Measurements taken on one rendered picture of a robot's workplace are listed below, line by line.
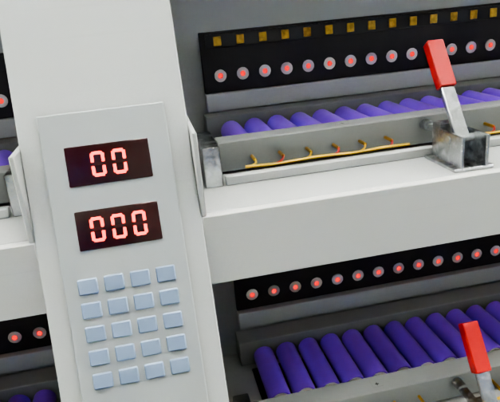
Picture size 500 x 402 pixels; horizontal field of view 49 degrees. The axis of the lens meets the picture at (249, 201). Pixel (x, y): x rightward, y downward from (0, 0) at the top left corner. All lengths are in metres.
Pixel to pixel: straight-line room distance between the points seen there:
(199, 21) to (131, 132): 0.24
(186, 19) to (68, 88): 0.24
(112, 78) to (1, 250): 0.11
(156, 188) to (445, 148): 0.20
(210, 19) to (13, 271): 0.31
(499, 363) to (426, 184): 0.18
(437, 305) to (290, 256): 0.24
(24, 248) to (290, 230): 0.15
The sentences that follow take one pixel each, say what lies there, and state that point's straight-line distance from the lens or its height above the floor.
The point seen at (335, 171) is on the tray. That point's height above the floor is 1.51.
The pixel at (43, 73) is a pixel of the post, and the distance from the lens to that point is 0.33.
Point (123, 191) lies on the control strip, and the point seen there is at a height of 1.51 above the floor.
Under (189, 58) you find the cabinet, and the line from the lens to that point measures 0.53.
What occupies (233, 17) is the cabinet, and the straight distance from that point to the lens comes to 0.55.
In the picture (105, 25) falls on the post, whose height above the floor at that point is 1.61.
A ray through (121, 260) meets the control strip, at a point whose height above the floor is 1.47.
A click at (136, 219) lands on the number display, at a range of 0.31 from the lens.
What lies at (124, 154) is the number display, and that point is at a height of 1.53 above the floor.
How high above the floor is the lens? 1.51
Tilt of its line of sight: 3 degrees down
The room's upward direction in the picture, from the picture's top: 8 degrees counter-clockwise
